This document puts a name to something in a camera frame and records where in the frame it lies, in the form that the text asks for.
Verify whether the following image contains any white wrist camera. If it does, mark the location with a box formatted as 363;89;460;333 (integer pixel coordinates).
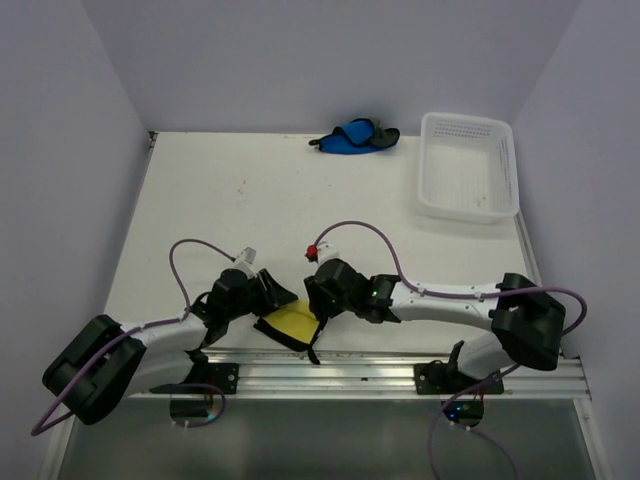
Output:
305;241;340;266
232;247;256;278

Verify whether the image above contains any blue towel dark trim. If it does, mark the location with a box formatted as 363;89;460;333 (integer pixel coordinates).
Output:
308;118;401;155

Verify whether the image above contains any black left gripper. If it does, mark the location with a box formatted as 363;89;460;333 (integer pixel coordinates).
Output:
225;267;296;321

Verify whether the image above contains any aluminium mounting rail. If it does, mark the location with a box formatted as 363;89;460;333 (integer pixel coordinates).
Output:
125;349;590;400

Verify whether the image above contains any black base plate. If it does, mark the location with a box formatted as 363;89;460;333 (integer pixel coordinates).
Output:
149;362;240;396
413;360;479;395

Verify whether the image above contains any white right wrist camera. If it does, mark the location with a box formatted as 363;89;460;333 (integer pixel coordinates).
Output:
305;241;340;266

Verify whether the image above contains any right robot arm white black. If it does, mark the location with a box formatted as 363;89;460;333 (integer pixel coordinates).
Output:
304;259;566;393

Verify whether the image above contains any white plastic basket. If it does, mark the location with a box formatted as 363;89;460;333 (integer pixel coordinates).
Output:
417;112;520;224

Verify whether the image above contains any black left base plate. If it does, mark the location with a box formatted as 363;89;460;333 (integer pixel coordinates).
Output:
149;362;240;396

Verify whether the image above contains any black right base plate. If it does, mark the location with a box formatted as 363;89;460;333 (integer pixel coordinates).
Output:
413;360;479;395

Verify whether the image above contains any yellow towel black trim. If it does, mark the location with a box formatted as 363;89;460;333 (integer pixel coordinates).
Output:
253;300;323;365

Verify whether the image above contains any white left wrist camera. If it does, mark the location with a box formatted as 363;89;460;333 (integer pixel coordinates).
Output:
232;247;256;278

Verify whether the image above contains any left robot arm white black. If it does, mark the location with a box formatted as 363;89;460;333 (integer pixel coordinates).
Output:
42;268;298;425

